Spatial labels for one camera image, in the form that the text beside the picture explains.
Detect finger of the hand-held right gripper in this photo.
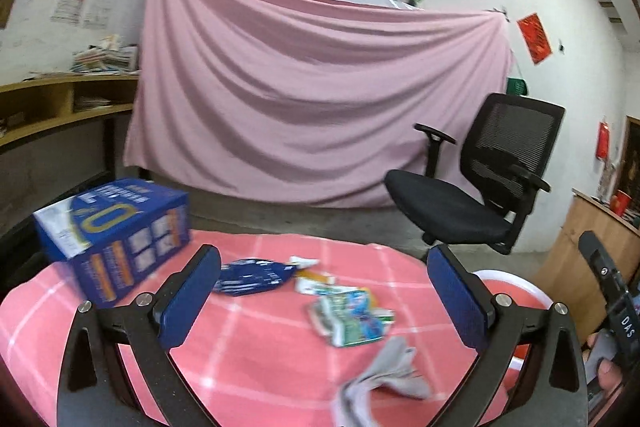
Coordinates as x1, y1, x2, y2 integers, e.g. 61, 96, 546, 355
578, 231, 626, 308

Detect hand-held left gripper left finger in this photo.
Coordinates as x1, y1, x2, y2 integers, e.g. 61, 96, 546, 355
56, 245, 222, 427

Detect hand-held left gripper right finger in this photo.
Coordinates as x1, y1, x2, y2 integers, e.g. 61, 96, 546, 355
426, 244, 589, 427

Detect blue foil packet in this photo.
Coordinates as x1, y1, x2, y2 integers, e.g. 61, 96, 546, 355
212, 258, 297, 297

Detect blue cardboard box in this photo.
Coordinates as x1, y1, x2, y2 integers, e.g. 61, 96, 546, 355
33, 178, 192, 309

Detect grey cloth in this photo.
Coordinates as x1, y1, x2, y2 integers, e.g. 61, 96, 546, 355
332, 335, 432, 427

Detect green white paper package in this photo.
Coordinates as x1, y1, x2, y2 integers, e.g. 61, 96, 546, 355
308, 286, 397, 349

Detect orange sachet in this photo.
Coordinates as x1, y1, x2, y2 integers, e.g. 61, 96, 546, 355
298, 270, 337, 287

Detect person's right hand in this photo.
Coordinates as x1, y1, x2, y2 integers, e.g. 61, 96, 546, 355
582, 329, 626, 404

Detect wooden cabinet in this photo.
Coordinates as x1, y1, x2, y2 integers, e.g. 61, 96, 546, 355
534, 188, 640, 348

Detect red cup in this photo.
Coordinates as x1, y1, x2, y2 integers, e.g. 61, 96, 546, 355
611, 190, 632, 218

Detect red white plastic stool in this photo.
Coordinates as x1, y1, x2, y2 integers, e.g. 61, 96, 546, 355
471, 269, 557, 390

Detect black office chair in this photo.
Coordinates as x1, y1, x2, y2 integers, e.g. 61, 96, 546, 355
384, 93, 566, 256

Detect pink checked tablecloth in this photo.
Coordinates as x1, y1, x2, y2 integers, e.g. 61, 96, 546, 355
0, 229, 547, 427

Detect books inside shelf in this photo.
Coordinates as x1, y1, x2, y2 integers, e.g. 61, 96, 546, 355
74, 95, 114, 112

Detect pink hanging cloth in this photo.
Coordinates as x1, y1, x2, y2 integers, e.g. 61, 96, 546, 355
123, 0, 515, 209

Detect stack of books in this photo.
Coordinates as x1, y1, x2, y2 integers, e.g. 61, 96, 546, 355
71, 34, 139, 75

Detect red paper wall sign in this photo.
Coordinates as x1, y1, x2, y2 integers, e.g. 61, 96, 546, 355
516, 12, 554, 66

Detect wooden wall shelf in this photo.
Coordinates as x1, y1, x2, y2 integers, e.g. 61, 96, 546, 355
0, 72, 141, 154

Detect white wall papers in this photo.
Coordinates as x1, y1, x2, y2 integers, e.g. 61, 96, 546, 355
51, 0, 117, 30

